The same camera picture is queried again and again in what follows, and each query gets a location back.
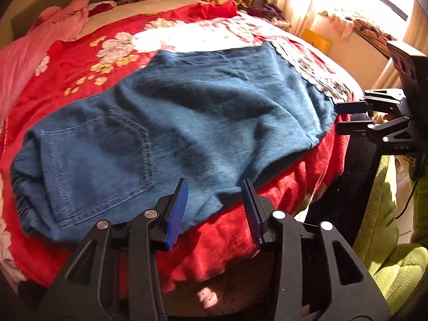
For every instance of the green fluffy clothing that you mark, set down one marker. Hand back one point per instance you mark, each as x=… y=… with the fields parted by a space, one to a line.
x=394 y=260

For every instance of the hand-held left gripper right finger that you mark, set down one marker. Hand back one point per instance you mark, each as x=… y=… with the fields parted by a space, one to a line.
x=251 y=210

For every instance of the cream bedsheet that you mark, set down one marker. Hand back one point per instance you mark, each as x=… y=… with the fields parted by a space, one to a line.
x=140 y=10

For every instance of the pink quilt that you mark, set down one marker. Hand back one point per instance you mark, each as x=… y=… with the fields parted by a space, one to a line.
x=20 y=63

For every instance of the purple cloth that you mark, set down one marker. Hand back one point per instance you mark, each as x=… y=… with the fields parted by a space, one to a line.
x=266 y=11

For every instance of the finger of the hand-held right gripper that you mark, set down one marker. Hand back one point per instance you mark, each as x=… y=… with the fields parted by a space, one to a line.
x=354 y=129
x=351 y=107

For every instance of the yellow box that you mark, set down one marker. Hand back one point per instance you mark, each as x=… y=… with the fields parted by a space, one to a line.
x=316 y=41

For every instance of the cream curtain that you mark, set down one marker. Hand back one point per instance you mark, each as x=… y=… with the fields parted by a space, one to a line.
x=294 y=0

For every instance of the patterned cloth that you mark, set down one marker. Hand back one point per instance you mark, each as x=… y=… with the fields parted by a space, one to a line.
x=361 y=23

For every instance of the dark red cloth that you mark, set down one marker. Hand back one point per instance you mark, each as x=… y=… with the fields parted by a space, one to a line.
x=102 y=7

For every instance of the blue denim pants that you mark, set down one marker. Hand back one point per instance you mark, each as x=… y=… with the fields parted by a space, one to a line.
x=200 y=113

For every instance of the red floral blanket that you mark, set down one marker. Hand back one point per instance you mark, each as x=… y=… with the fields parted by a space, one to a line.
x=83 y=63

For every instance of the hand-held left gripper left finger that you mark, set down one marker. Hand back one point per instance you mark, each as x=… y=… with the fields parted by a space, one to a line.
x=177 y=207

